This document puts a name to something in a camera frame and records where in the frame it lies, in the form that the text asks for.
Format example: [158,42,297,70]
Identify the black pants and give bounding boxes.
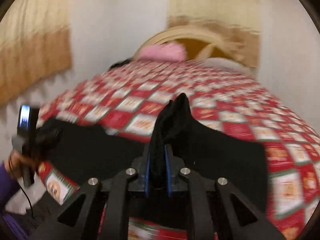
[43,94,268,224]

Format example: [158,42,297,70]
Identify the purple sleeved forearm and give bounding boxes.
[1,163,29,239]

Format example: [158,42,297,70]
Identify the person's left hand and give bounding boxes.
[4,150,40,179]

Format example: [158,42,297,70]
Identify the red teddy patchwork bedspread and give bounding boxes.
[35,58,320,240]

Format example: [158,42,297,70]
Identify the black object beside bed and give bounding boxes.
[109,58,131,71]

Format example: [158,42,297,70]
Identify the striped grey pillow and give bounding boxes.
[203,57,256,77]

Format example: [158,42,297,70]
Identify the pink folded blanket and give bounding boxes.
[136,42,187,62]

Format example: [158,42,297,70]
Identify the cream wooden headboard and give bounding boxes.
[133,25,236,61]

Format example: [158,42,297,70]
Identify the beige curtain behind headboard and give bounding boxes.
[167,0,261,68]

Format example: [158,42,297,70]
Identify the beige curtain on left wall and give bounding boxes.
[1,0,72,106]

